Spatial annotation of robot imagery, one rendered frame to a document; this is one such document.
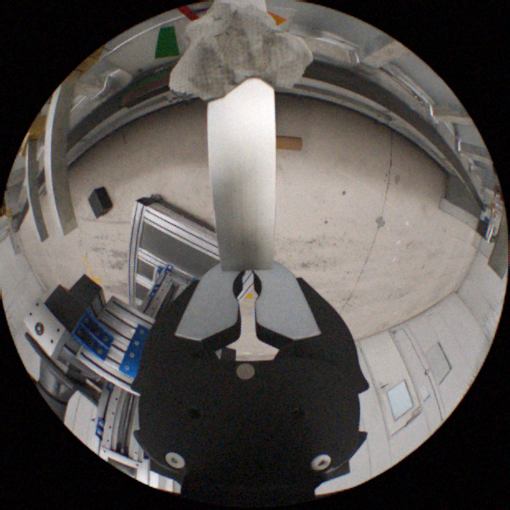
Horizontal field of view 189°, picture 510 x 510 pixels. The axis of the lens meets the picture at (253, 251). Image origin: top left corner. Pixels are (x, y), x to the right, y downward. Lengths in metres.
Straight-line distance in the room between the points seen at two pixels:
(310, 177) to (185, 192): 0.76
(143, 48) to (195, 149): 0.79
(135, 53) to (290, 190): 0.93
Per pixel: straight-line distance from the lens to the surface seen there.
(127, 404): 0.68
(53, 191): 0.26
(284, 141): 0.89
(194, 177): 0.99
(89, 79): 0.41
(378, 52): 0.35
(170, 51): 0.33
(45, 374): 0.63
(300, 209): 1.01
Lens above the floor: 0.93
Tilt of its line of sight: 60 degrees down
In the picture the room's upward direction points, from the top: 178 degrees clockwise
